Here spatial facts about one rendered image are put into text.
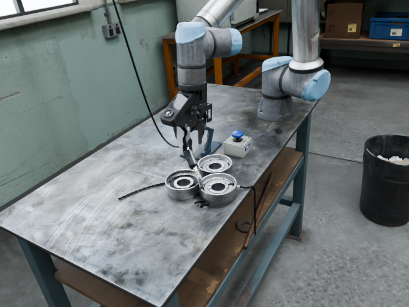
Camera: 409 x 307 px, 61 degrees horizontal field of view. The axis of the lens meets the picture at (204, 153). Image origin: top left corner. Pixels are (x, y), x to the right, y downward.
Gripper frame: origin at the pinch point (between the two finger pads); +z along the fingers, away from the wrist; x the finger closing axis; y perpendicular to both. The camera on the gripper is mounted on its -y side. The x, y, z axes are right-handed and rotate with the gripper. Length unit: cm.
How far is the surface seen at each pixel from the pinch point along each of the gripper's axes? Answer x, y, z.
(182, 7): 142, 200, -35
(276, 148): -15.8, 29.9, 5.7
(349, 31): 24, 350, -10
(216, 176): -7.9, 2.5, 6.3
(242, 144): -7.6, 20.2, 2.5
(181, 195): -2.9, -8.3, 8.7
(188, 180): -0.9, -1.7, 7.7
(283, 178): -13, 52, 28
